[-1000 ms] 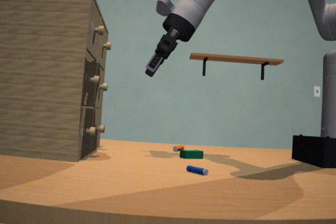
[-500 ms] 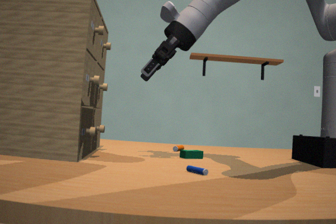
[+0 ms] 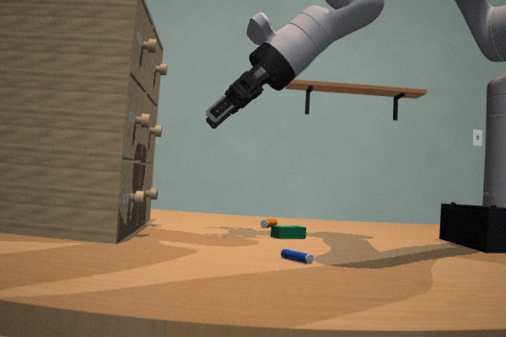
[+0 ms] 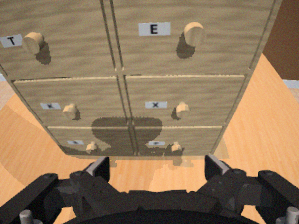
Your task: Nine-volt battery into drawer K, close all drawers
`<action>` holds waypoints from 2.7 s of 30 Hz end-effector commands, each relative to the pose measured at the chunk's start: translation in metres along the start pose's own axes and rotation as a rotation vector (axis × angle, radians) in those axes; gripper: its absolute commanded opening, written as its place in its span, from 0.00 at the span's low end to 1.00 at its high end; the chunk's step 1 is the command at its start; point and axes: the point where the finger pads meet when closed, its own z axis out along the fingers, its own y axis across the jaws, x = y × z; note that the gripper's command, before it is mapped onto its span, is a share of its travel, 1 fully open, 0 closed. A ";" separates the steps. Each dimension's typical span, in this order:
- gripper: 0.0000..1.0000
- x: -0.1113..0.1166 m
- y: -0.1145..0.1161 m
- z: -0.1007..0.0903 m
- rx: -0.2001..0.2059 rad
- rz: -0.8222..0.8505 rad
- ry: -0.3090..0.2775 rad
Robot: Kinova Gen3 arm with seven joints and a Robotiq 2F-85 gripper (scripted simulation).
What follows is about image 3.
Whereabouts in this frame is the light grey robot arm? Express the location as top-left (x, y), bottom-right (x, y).
top-left (247, 0), bottom-right (506, 208)

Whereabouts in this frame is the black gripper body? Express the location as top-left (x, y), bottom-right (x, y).
top-left (249, 42), bottom-right (295, 94)

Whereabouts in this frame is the orange battery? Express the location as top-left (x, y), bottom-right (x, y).
top-left (261, 218), bottom-right (277, 227)

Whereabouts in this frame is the blue battery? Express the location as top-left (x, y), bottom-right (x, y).
top-left (281, 249), bottom-right (314, 264)

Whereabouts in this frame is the green battery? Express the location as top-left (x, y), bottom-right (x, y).
top-left (271, 225), bottom-right (306, 239)

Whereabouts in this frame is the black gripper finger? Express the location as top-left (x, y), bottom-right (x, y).
top-left (206, 94), bottom-right (260, 129)
top-left (206, 63), bottom-right (270, 123)

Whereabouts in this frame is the wooden chest of drawers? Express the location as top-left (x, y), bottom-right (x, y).
top-left (0, 0), bottom-right (159, 244)

